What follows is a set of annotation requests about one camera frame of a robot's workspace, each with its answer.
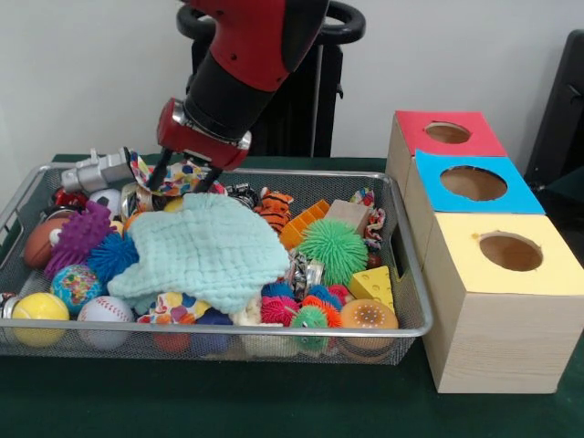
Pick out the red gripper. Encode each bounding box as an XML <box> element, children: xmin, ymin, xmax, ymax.
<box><xmin>148</xmin><ymin>98</ymin><xmax>253</xmax><ymax>195</ymax></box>

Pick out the mint green cloth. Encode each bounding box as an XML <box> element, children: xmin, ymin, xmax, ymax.
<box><xmin>107</xmin><ymin>193</ymin><xmax>291</xmax><ymax>316</ymax></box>

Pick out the purple spiky ball with eyes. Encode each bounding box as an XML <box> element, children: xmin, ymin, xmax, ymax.
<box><xmin>44</xmin><ymin>200</ymin><xmax>118</xmax><ymax>279</ymax></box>

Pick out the wooden box with three holes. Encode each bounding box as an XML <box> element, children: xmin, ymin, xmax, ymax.
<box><xmin>385</xmin><ymin>109</ymin><xmax>584</xmax><ymax>394</ymax></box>

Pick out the tiger striped plush toy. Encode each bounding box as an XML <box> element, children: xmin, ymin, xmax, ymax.
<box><xmin>253</xmin><ymin>186</ymin><xmax>294</xmax><ymax>235</ymax></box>

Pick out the globe print ball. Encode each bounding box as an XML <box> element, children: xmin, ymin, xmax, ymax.
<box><xmin>49</xmin><ymin>264</ymin><xmax>104</xmax><ymax>316</ymax></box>

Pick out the white baseball toy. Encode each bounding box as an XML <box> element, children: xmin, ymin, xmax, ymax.
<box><xmin>76</xmin><ymin>296</ymin><xmax>136</xmax><ymax>350</ymax></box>

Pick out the plain green spiky ball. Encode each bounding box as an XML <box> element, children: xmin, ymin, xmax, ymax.
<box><xmin>298</xmin><ymin>218</ymin><xmax>370</xmax><ymax>287</ymax></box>

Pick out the yellow ball toy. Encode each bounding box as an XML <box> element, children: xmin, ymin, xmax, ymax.
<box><xmin>11</xmin><ymin>292</ymin><xmax>70</xmax><ymax>348</ymax></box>

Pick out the yellow toy cheese wedge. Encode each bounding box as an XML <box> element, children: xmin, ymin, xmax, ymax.
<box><xmin>349</xmin><ymin>266</ymin><xmax>396</xmax><ymax>314</ymax></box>

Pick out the toy burger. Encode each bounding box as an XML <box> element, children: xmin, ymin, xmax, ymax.
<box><xmin>340</xmin><ymin>299</ymin><xmax>399</xmax><ymax>361</ymax></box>

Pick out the dark green table cloth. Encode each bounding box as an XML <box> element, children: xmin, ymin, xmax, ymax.
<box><xmin>0</xmin><ymin>153</ymin><xmax>584</xmax><ymax>438</ymax></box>

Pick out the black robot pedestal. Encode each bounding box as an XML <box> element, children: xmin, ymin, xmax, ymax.
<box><xmin>176</xmin><ymin>0</ymin><xmax>366</xmax><ymax>159</ymax></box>

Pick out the wire mesh bin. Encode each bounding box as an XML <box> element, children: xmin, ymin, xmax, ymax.
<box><xmin>0</xmin><ymin>162</ymin><xmax>433</xmax><ymax>366</ymax></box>

